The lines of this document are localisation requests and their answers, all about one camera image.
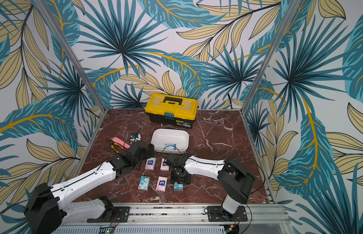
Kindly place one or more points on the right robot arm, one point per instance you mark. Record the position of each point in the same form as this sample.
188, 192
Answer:
234, 177

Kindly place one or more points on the aluminium front rail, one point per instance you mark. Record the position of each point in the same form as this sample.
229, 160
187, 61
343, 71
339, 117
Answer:
186, 219

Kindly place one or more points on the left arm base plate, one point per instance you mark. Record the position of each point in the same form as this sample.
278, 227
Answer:
112, 214

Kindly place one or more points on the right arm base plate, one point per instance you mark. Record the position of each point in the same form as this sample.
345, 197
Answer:
218, 214

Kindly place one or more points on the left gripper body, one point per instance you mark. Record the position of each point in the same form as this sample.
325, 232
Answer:
147, 155

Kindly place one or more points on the white plastic storage box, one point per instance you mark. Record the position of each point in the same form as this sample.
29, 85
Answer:
162, 136

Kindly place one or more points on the yellow handled pliers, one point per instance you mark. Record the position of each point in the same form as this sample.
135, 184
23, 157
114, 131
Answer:
114, 146

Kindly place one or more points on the pink Tempo tissue pack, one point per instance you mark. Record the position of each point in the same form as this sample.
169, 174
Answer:
164, 166
150, 164

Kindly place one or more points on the teal cartoon tissue pack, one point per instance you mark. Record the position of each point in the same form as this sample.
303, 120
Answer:
144, 183

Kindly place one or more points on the small blue tissue pack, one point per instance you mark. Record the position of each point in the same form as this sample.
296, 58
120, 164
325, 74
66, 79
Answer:
170, 147

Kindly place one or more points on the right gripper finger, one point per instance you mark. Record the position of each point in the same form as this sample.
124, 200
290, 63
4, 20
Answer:
174, 178
186, 180

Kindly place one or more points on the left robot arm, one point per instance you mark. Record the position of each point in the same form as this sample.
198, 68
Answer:
51, 206

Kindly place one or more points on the yellow black toolbox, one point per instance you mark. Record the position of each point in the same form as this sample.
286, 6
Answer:
172, 110

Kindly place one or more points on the green white tissue pack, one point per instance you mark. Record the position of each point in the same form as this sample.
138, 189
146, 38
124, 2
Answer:
178, 187

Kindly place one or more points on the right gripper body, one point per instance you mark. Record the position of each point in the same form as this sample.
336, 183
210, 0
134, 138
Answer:
180, 178

